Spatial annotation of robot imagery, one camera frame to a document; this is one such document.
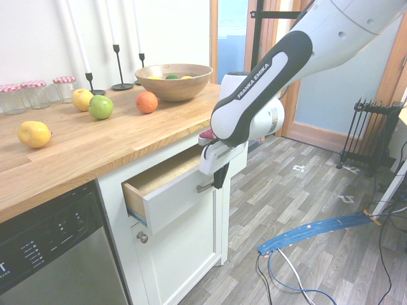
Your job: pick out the stainless steel black dishwasher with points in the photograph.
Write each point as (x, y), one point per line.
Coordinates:
(60, 254)

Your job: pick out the yellow lemon in bowl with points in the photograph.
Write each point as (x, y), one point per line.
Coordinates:
(154, 77)

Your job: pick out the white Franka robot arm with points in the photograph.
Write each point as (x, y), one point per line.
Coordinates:
(254, 95)

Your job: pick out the white taper candle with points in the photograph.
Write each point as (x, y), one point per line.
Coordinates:
(79, 41)
(137, 28)
(112, 22)

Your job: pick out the green lime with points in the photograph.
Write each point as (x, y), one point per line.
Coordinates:
(171, 77)

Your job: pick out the yellow apple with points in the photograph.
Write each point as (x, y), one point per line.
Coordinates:
(80, 100)

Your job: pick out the white wooden drawer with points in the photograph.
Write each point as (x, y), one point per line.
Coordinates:
(178, 197)

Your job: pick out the wooden bowl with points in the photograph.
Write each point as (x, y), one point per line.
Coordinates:
(178, 89)

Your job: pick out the white floor tape mark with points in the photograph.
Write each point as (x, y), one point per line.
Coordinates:
(352, 169)
(346, 199)

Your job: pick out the metal drawer slide rail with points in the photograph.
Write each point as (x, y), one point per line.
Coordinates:
(137, 218)

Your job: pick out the white kitchen cabinet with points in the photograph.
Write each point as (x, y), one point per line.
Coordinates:
(178, 254)

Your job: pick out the black clamp camera stand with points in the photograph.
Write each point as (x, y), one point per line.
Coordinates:
(258, 38)

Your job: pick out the glass jar red checked lid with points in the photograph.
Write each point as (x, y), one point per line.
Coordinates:
(35, 94)
(65, 90)
(12, 100)

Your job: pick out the tall black candle holder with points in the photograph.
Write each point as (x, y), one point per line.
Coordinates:
(119, 73)

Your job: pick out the black oil radiator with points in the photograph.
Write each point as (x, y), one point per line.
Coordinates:
(365, 136)

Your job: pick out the orange fruit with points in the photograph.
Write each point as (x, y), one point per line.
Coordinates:
(147, 102)

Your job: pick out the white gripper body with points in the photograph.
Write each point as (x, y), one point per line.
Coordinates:
(216, 157)

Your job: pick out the round metal cabinet knob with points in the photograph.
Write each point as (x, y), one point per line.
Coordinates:
(142, 237)

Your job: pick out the white red wrist camera box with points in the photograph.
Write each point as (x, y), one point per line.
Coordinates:
(206, 137)

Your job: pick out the large yellow lemon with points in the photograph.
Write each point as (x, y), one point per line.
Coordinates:
(33, 135)

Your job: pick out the green apple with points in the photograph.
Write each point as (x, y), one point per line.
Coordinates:
(101, 107)

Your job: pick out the pale yellow fruit in bowl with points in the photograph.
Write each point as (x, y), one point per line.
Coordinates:
(186, 77)

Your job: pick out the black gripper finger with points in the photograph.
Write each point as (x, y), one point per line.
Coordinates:
(218, 179)
(225, 173)

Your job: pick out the short black candle holder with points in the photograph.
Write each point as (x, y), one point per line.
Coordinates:
(90, 84)

